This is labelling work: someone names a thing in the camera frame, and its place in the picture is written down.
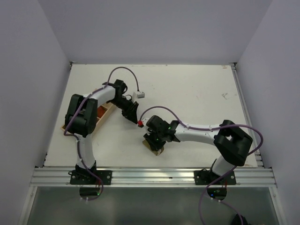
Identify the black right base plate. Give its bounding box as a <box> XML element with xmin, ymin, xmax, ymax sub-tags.
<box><xmin>194</xmin><ymin>169</ymin><xmax>237</xmax><ymax>185</ymax></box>

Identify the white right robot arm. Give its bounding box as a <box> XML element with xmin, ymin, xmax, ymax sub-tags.
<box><xmin>138</xmin><ymin>115</ymin><xmax>253</xmax><ymax>184</ymax></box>

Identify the orange rolled cloth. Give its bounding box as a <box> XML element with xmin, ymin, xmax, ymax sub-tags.
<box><xmin>97</xmin><ymin>106</ymin><xmax>107</xmax><ymax>118</ymax></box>

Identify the black object bottom corner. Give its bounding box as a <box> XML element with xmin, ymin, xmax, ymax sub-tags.
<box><xmin>230</xmin><ymin>214</ymin><xmax>251</xmax><ymax>225</ymax></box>

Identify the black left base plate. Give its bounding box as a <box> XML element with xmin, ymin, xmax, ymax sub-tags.
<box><xmin>68</xmin><ymin>170</ymin><xmax>113</xmax><ymax>185</ymax></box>

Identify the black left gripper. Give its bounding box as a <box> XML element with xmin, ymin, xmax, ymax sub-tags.
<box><xmin>109</xmin><ymin>97</ymin><xmax>139</xmax><ymax>124</ymax></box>

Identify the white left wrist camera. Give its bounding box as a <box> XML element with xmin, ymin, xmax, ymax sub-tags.
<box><xmin>132</xmin><ymin>91</ymin><xmax>145</xmax><ymax>99</ymax></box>

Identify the aluminium front rail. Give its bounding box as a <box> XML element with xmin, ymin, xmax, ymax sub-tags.
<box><xmin>30</xmin><ymin>167</ymin><xmax>277</xmax><ymax>188</ymax></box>

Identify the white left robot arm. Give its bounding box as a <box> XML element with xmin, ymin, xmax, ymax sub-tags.
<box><xmin>64</xmin><ymin>80</ymin><xmax>139</xmax><ymax>184</ymax></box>

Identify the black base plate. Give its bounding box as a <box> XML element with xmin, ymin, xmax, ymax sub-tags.
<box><xmin>194</xmin><ymin>169</ymin><xmax>237</xmax><ymax>185</ymax></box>
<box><xmin>68</xmin><ymin>170</ymin><xmax>113</xmax><ymax>185</ymax></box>

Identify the olive and cream underwear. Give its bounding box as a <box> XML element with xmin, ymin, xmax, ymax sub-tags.
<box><xmin>142</xmin><ymin>140</ymin><xmax>164</xmax><ymax>156</ymax></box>

